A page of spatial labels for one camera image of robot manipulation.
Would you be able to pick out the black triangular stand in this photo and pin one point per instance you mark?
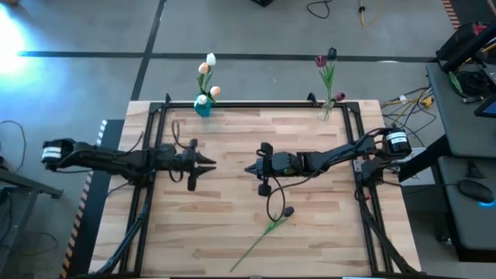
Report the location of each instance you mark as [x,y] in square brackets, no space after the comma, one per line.
[473,172]

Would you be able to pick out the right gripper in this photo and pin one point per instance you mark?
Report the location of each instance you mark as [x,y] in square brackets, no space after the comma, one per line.
[284,162]

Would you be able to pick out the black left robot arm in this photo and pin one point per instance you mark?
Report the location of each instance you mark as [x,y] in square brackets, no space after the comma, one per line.
[108,160]

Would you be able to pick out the black screen device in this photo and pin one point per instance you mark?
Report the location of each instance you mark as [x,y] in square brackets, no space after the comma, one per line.
[488,107]

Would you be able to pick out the green loose leaf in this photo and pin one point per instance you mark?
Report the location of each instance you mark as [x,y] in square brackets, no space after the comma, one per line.
[455,82]

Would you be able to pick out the maroon artificial tulip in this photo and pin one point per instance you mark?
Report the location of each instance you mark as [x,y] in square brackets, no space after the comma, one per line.
[320,60]

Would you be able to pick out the black equipment stand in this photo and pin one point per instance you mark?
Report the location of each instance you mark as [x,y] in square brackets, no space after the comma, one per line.
[457,42]

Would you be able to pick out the black aluminium table frame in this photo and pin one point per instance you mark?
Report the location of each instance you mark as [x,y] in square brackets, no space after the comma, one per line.
[252,104]

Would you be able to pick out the dark grey desk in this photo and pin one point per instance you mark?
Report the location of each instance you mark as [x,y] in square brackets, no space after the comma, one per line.
[465,224]

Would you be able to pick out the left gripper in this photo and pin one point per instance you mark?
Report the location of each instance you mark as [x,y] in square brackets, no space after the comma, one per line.
[178,160]

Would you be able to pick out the black artificial tulip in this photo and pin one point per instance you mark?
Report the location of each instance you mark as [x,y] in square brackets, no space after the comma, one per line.
[331,53]
[288,211]

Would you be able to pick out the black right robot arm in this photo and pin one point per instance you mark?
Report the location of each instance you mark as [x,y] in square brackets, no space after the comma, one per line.
[341,151]

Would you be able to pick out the peach artificial tulip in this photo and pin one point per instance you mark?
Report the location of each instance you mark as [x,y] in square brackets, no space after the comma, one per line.
[203,68]
[215,91]

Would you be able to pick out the black computer mouse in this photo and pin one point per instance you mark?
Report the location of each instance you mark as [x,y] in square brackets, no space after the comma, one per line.
[474,190]

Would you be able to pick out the clear glass vase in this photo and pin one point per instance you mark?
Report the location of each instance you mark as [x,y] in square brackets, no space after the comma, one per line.
[324,113]

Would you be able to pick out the grey control box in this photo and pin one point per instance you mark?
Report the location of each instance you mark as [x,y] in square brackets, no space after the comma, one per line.
[422,176]

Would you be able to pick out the reddish purple artificial tulip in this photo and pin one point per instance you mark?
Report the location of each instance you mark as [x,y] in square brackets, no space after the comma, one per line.
[339,96]

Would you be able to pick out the blue textured glass vase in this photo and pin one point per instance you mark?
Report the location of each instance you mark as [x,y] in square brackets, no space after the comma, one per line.
[202,109]

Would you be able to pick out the dark side table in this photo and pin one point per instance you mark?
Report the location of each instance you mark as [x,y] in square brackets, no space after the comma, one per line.
[23,182]

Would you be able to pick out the striped hazard tape strip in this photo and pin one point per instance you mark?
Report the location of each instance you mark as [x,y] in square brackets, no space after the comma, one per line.
[75,232]

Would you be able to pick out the black floor platform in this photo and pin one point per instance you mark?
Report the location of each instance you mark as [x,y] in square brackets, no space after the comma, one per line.
[97,217]

